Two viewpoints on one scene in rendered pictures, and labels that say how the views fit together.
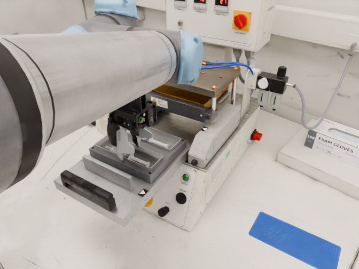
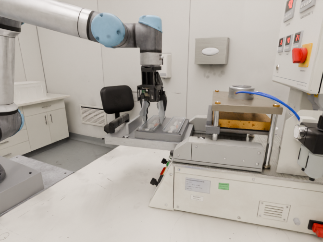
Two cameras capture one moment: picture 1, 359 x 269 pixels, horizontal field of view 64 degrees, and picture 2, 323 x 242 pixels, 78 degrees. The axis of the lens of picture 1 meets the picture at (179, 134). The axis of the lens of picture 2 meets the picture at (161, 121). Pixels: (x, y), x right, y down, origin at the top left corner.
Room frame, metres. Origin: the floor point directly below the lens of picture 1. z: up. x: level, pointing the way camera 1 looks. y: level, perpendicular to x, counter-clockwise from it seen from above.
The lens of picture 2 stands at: (0.38, -0.57, 1.22)
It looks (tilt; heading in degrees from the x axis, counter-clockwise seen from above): 17 degrees down; 72
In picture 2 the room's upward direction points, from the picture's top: straight up
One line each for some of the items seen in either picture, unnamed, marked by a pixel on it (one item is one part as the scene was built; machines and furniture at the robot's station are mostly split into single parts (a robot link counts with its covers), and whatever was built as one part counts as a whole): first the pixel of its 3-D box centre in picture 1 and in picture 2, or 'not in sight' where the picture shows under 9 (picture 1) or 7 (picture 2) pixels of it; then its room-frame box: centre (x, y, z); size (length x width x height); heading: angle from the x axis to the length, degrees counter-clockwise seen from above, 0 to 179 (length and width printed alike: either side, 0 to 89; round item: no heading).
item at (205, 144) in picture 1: (215, 134); (213, 152); (0.69, -0.11, 0.97); 0.26 x 0.05 x 0.07; 148
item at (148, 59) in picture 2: not in sight; (151, 60); (0.57, 0.11, 1.23); 0.08 x 0.08 x 0.05
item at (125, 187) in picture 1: (127, 160); (152, 129); (0.57, 0.13, 0.97); 0.30 x 0.22 x 0.08; 148
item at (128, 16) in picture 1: (117, 29); (149, 35); (0.56, 0.11, 1.31); 0.09 x 0.08 x 0.11; 162
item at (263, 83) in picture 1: (269, 88); (310, 144); (0.82, -0.29, 1.05); 0.15 x 0.05 x 0.15; 58
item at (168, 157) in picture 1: (139, 147); (164, 127); (0.61, 0.11, 0.98); 0.20 x 0.17 x 0.03; 58
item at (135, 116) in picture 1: (130, 103); (150, 84); (0.56, 0.11, 1.15); 0.09 x 0.08 x 0.12; 58
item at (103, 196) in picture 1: (86, 189); (119, 122); (0.45, 0.21, 0.99); 0.15 x 0.02 x 0.04; 58
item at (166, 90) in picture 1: (189, 83); (239, 110); (0.83, -0.04, 1.07); 0.22 x 0.17 x 0.10; 58
